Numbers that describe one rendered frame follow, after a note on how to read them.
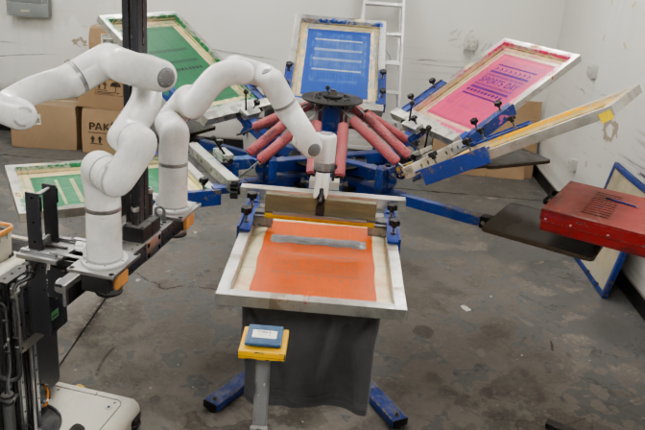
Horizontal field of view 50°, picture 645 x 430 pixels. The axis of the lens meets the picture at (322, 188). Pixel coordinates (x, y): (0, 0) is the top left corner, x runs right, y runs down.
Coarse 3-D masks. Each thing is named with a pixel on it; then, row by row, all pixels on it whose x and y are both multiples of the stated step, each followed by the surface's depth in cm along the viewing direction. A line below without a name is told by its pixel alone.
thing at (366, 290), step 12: (324, 228) 275; (336, 228) 275; (348, 228) 276; (360, 228) 277; (360, 240) 267; (324, 252) 254; (336, 252) 254; (348, 252) 255; (360, 252) 256; (360, 264) 247; (372, 264) 248; (360, 276) 238; (372, 276) 238; (324, 288) 228; (336, 288) 228; (348, 288) 229; (360, 288) 230; (372, 288) 230; (372, 300) 222
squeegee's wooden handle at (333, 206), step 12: (276, 192) 255; (276, 204) 255; (288, 204) 255; (300, 204) 254; (312, 204) 254; (324, 204) 254; (336, 204) 254; (348, 204) 254; (360, 204) 254; (372, 204) 253; (336, 216) 255; (348, 216) 255; (360, 216) 255; (372, 216) 255
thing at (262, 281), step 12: (276, 228) 271; (288, 228) 272; (300, 228) 273; (312, 228) 274; (264, 240) 260; (264, 252) 250; (312, 252) 253; (264, 264) 241; (264, 276) 232; (252, 288) 224; (264, 288) 225; (276, 288) 225; (288, 288) 226; (300, 288) 227; (312, 288) 227
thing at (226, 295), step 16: (240, 240) 250; (240, 256) 237; (224, 272) 226; (400, 272) 235; (224, 288) 215; (400, 288) 224; (224, 304) 213; (240, 304) 213; (256, 304) 213; (272, 304) 212; (288, 304) 212; (304, 304) 212; (320, 304) 212; (336, 304) 212; (352, 304) 212; (368, 304) 213; (384, 304) 213; (400, 304) 214; (400, 320) 212
